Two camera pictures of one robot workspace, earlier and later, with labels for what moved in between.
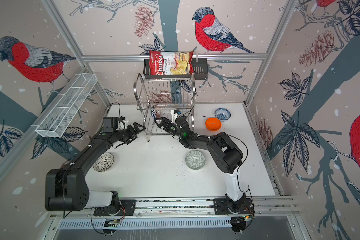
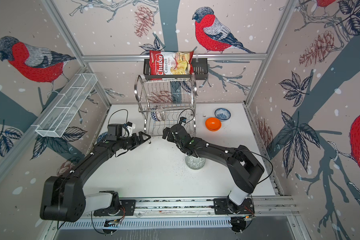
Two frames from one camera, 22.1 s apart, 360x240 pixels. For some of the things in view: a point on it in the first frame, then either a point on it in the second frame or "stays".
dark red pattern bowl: [103, 162] → [158, 116]
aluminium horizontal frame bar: [232, 57] stays
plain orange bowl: [213, 124] stays
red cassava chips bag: [170, 63] stays
